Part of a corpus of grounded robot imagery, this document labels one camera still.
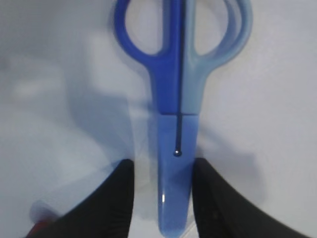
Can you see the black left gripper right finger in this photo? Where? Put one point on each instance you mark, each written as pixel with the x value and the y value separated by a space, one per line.
pixel 221 212

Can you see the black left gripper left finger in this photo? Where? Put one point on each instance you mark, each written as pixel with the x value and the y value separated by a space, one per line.
pixel 106 213

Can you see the blue scissors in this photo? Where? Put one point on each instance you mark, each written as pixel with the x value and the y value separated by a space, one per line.
pixel 179 75

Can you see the red glitter pen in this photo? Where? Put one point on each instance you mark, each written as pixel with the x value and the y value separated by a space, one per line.
pixel 42 215

